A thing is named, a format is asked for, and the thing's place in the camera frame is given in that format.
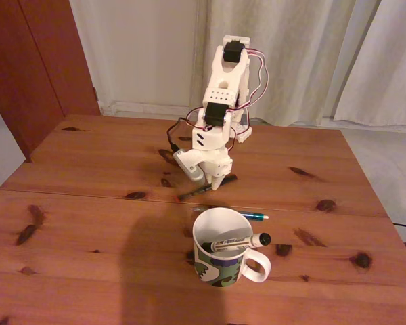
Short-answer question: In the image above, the white Pentel whiteboard marker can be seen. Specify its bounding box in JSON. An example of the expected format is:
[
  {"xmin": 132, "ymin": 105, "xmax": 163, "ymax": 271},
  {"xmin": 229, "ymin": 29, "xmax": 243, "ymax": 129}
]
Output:
[{"xmin": 202, "ymin": 232, "xmax": 272, "ymax": 253}]

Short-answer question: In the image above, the black webcam cable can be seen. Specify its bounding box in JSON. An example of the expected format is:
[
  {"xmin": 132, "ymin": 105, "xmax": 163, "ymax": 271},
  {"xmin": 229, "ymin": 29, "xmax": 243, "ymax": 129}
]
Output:
[{"xmin": 166, "ymin": 117, "xmax": 190, "ymax": 153}]

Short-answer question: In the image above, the red white black servo wire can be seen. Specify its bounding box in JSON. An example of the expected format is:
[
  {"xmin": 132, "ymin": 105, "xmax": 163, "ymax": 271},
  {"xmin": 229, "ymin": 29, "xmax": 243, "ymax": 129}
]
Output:
[
  {"xmin": 245, "ymin": 49, "xmax": 270, "ymax": 110},
  {"xmin": 223, "ymin": 130, "xmax": 240, "ymax": 155},
  {"xmin": 185, "ymin": 107, "xmax": 204, "ymax": 128}
]

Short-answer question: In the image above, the black fineliner pen red end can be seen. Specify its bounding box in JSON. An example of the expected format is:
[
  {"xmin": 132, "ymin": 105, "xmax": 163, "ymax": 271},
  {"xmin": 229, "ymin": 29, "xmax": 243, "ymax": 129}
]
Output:
[{"xmin": 177, "ymin": 174, "xmax": 238, "ymax": 202}]

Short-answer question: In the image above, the white fabric curtain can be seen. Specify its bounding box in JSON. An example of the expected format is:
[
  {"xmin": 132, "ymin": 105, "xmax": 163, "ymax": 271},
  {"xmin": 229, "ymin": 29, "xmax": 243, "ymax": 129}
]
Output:
[
  {"xmin": 192, "ymin": 0, "xmax": 385, "ymax": 127},
  {"xmin": 334, "ymin": 0, "xmax": 406, "ymax": 129}
]

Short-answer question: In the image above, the silver oval webcam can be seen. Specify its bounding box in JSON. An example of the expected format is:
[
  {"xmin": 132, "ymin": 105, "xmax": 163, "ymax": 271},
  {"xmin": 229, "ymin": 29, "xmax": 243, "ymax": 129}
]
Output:
[{"xmin": 173, "ymin": 148, "xmax": 206, "ymax": 186}]

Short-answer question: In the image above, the brown wooden door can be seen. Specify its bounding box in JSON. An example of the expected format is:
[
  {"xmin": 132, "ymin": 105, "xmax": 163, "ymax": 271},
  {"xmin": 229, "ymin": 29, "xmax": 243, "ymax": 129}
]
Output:
[{"xmin": 0, "ymin": 0, "xmax": 101, "ymax": 163}]

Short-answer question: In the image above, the white mug green pattern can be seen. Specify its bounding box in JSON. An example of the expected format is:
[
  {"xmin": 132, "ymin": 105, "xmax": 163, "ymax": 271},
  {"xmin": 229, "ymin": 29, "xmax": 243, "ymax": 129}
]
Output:
[{"xmin": 191, "ymin": 207, "xmax": 271, "ymax": 288}]

